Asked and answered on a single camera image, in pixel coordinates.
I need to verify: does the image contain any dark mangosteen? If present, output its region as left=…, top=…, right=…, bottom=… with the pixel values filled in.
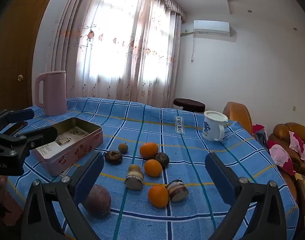
left=104, top=150, right=123, bottom=165
left=154, top=152, right=170, bottom=168

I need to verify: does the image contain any pink electric kettle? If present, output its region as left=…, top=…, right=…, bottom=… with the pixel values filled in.
left=34, top=71, right=68, bottom=117

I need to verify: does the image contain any air conditioner power cable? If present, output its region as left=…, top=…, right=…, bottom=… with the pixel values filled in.
left=191, top=32, right=196, bottom=62

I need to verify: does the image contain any purple passion fruit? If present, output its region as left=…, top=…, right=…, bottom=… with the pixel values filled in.
left=86, top=184, right=112, bottom=216

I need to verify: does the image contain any white mug with blue print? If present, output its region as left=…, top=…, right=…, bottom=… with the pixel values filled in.
left=198, top=110, right=229, bottom=142

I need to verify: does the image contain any dark round stool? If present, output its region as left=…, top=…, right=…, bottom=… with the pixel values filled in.
left=173, top=98, right=206, bottom=113

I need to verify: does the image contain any orange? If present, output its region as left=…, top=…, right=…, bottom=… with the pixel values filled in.
left=140, top=142, right=159, bottom=159
left=144, top=159, right=163, bottom=177
left=148, top=184, right=169, bottom=208

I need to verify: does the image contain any wooden door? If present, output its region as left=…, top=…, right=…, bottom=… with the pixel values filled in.
left=0, top=0, right=53, bottom=110

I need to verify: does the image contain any orange chair back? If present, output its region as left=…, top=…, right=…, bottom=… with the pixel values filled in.
left=222, top=102, right=253, bottom=135

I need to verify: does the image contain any orange-brown leather sofa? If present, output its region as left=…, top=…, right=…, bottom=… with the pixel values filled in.
left=269, top=122, right=305, bottom=173

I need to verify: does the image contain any pink floral cushion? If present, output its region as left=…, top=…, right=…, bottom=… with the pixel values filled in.
left=267, top=140, right=295, bottom=176
left=289, top=130, right=305, bottom=165

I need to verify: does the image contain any red cloth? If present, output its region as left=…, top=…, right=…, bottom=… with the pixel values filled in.
left=252, top=124, right=269, bottom=150

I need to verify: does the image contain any white wall air conditioner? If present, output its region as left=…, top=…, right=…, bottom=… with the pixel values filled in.
left=193, top=20, right=230, bottom=36

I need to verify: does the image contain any blue plaid tablecloth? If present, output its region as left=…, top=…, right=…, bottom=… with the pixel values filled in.
left=6, top=97, right=300, bottom=240

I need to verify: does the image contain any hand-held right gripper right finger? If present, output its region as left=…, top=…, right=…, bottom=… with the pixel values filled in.
left=205, top=152, right=288, bottom=240

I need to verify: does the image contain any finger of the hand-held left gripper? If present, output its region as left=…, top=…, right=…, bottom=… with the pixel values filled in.
left=0, top=109, right=35, bottom=132
left=0, top=126, right=58, bottom=155

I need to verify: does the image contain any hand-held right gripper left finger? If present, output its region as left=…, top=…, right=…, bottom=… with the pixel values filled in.
left=21, top=152, right=105, bottom=240

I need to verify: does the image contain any printed paper sheet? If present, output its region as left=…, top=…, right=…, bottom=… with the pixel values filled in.
left=36, top=126, right=89, bottom=159

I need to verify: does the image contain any pink tin box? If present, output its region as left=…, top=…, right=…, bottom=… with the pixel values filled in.
left=33, top=117, right=104, bottom=177

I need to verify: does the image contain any sheer floral curtain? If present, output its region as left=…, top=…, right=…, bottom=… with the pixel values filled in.
left=46, top=0, right=185, bottom=103

